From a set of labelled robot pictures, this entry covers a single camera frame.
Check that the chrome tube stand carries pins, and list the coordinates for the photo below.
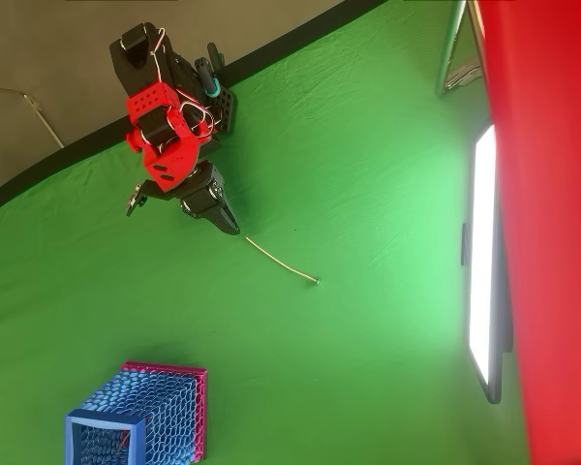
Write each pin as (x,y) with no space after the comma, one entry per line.
(448,48)

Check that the thin white cable with connector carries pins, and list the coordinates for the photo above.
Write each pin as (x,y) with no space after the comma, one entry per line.
(315,280)

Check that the blue pink lattice basket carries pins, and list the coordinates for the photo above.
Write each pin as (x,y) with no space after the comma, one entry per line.
(160,407)

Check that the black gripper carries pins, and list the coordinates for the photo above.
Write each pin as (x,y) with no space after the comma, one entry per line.
(204,196)

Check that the green table cloth black edge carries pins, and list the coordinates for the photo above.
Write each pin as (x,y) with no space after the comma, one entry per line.
(319,363)

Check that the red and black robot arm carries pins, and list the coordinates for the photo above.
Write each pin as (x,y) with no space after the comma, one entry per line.
(174,145)

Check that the red blurred cloth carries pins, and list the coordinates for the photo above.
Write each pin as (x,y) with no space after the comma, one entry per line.
(561,194)

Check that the black flat light panel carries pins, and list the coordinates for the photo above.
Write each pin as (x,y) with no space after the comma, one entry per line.
(481,242)

